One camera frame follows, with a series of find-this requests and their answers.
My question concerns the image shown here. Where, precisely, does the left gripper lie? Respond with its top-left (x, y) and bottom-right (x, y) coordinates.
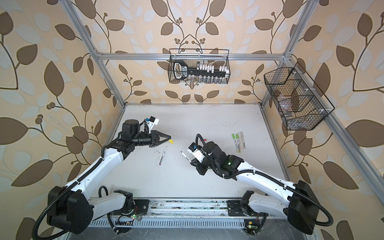
top-left (131, 130), bottom-right (171, 148)

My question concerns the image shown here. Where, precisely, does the thin pen red end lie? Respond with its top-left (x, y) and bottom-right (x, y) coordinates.
top-left (159, 146), bottom-right (168, 166)

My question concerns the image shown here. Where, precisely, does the white marker pink tip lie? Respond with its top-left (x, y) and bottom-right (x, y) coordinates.
top-left (241, 132), bottom-right (246, 149)

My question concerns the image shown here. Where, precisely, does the white marker orange tip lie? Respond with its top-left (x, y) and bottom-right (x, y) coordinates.
top-left (238, 132), bottom-right (244, 150)

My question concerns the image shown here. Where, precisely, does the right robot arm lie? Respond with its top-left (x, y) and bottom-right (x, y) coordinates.
top-left (188, 142), bottom-right (334, 235)

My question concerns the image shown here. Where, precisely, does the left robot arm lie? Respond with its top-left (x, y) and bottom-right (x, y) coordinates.
top-left (32, 117), bottom-right (172, 240)

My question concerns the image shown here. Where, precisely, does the black white tool in basket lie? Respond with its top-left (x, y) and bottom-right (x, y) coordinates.
top-left (168, 60), bottom-right (231, 82)

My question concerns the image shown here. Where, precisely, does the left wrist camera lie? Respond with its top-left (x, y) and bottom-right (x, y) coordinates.
top-left (145, 117), bottom-right (159, 132)

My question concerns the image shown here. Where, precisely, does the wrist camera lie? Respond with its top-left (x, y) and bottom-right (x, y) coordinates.
top-left (188, 143), bottom-right (205, 163)
top-left (145, 117), bottom-right (159, 132)

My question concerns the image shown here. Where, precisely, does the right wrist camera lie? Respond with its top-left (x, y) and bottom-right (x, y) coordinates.
top-left (188, 143), bottom-right (205, 163)

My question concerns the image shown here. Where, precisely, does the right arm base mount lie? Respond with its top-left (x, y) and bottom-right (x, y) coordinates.
top-left (227, 200), bottom-right (268, 218)

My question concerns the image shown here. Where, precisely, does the aluminium cage frame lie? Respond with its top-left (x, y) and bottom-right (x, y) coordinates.
top-left (58, 0), bottom-right (384, 240)

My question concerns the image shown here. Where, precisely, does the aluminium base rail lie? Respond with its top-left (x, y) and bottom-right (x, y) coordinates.
top-left (86, 196), bottom-right (314, 219)

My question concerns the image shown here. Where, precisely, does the back wire basket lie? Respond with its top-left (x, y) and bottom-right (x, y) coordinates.
top-left (168, 48), bottom-right (231, 85)

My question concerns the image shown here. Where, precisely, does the side wire basket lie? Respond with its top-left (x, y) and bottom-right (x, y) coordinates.
top-left (264, 63), bottom-right (335, 131)

